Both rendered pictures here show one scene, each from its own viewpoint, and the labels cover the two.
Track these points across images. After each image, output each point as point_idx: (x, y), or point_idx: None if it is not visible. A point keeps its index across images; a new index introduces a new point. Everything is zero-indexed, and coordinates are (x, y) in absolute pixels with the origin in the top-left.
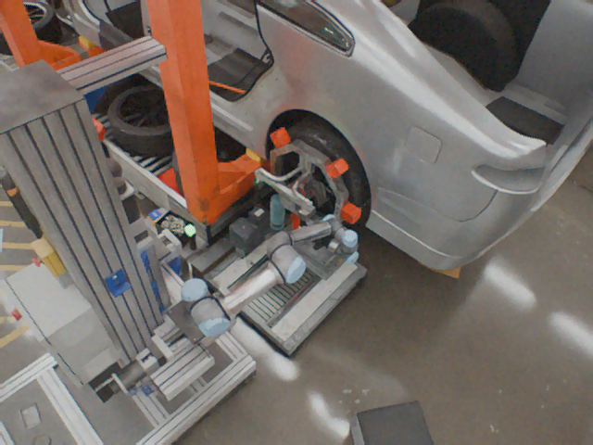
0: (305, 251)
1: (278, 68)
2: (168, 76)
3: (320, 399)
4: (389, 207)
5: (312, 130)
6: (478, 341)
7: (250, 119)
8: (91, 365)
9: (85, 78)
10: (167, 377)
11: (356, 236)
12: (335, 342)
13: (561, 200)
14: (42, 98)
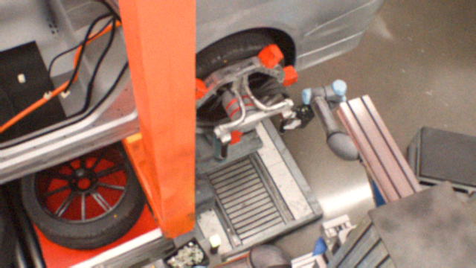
0: (230, 150)
1: None
2: (170, 146)
3: (370, 206)
4: (316, 39)
5: (217, 52)
6: (358, 60)
7: (126, 109)
8: None
9: (413, 175)
10: None
11: (343, 81)
12: (321, 170)
13: None
14: (442, 218)
